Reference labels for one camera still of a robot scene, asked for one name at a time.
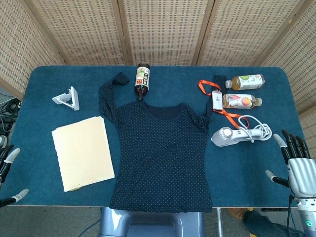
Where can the green apple tea bottle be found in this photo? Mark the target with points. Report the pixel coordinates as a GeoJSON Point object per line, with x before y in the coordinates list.
{"type": "Point", "coordinates": [247, 82]}

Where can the black box under table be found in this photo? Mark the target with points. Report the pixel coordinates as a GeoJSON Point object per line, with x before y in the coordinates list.
{"type": "Point", "coordinates": [275, 209]}

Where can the dark brown drink bottle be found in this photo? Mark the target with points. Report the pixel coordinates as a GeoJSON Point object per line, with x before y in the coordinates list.
{"type": "Point", "coordinates": [142, 79]}

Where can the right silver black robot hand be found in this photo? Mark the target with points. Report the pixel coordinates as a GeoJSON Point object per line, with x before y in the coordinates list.
{"type": "Point", "coordinates": [300, 175]}

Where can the white handheld steamer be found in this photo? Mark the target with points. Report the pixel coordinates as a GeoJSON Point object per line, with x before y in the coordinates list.
{"type": "Point", "coordinates": [223, 138]}

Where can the peach tea bottle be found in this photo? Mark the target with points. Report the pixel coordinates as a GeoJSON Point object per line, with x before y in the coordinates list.
{"type": "Point", "coordinates": [240, 101]}

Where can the blue felt table cover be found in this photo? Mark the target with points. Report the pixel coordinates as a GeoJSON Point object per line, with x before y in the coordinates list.
{"type": "Point", "coordinates": [247, 172]}

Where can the cream paper folder stack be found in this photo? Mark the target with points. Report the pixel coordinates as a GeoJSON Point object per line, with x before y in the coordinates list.
{"type": "Point", "coordinates": [82, 153]}

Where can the white ID badge card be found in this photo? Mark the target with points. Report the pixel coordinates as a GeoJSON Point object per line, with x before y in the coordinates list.
{"type": "Point", "coordinates": [217, 100]}

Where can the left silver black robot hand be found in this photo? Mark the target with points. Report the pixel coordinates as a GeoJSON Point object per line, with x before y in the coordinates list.
{"type": "Point", "coordinates": [11, 155]}

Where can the blue jeans leg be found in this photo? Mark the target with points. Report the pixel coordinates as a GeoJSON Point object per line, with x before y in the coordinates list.
{"type": "Point", "coordinates": [261, 224]}

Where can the blue grey robot torso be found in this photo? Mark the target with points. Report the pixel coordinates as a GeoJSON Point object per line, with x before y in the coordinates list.
{"type": "Point", "coordinates": [153, 224]}

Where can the woven wooden folding screen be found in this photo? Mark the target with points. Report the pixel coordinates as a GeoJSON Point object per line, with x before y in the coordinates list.
{"type": "Point", "coordinates": [160, 29]}

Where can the dark blue polka dot shirt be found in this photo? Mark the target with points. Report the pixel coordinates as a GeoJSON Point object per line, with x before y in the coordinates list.
{"type": "Point", "coordinates": [158, 148]}

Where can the white metal table leg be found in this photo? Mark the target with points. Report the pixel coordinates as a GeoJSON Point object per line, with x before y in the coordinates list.
{"type": "Point", "coordinates": [219, 222]}

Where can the white folding phone stand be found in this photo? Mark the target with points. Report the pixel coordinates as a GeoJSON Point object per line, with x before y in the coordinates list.
{"type": "Point", "coordinates": [74, 98]}

